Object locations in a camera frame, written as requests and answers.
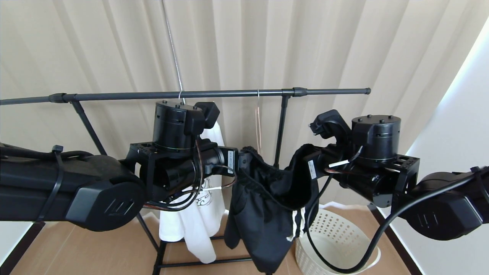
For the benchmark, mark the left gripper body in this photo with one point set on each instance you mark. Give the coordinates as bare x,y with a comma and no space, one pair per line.
214,162

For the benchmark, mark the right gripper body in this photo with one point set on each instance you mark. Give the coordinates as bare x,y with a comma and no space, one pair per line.
363,183

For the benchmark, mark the white printed t-shirt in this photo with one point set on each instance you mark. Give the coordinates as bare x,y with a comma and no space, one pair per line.
202,217

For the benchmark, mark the pink clothes hanger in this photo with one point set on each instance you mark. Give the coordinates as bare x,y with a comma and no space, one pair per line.
182,98
258,122

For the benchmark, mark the black garment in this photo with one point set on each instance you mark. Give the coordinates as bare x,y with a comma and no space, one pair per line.
267,221

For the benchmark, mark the white laundry basket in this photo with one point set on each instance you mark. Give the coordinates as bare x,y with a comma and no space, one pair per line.
336,236

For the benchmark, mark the black clothes rack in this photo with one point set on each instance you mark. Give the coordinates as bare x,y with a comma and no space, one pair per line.
229,93

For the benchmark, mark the beige curtain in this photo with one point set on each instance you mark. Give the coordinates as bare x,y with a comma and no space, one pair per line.
305,46

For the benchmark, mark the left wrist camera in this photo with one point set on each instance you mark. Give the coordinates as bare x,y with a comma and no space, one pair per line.
208,112

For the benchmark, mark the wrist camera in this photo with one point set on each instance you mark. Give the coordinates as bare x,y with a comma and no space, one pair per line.
332,124
208,112

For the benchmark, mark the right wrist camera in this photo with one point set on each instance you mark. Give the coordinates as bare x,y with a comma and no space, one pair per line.
332,124

